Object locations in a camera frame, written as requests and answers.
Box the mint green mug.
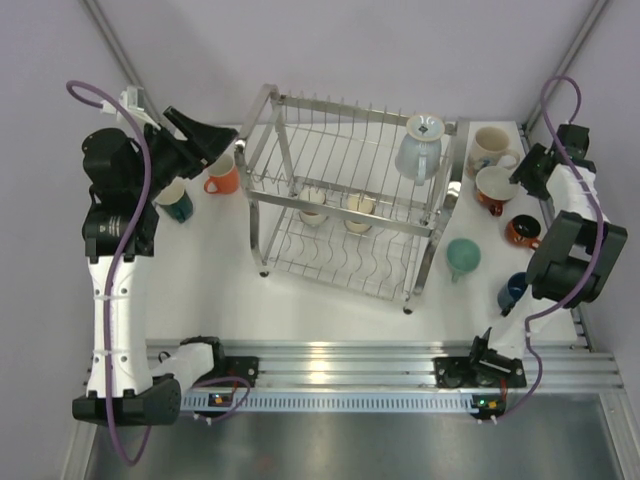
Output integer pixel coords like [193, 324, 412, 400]
[446, 238, 482, 283]

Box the dark teal mug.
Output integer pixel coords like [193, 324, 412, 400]
[155, 178, 194, 223]

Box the white cup orange handle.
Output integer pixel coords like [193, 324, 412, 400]
[475, 166, 519, 217]

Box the stainless steel dish rack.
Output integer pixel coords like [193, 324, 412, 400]
[234, 84, 470, 314]

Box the cream floral mug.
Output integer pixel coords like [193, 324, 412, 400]
[465, 126, 521, 179]

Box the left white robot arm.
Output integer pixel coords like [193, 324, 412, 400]
[72, 107, 238, 426]

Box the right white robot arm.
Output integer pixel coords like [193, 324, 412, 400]
[467, 123, 628, 386]

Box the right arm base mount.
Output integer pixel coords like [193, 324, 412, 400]
[433, 327, 527, 389]

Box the orange cup black interior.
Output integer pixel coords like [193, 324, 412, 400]
[504, 214, 541, 250]

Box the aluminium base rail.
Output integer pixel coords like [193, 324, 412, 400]
[184, 341, 623, 393]

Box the navy blue mug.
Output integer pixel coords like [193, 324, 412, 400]
[496, 272, 528, 317]

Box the orange mug white interior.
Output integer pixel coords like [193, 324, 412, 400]
[203, 154, 240, 195]

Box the small cream steel tumbler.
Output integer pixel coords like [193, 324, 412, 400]
[344, 195, 375, 234]

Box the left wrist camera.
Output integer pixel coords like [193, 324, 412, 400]
[100, 85, 161, 131]

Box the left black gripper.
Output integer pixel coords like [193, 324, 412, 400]
[129, 106, 236, 201]

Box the white slotted cable duct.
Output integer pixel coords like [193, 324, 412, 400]
[181, 391, 499, 414]

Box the white steel cup wood band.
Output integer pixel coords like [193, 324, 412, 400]
[298, 187, 327, 229]

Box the light blue mug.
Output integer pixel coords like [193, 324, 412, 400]
[395, 114, 445, 186]

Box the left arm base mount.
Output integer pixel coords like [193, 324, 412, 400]
[215, 355, 260, 387]

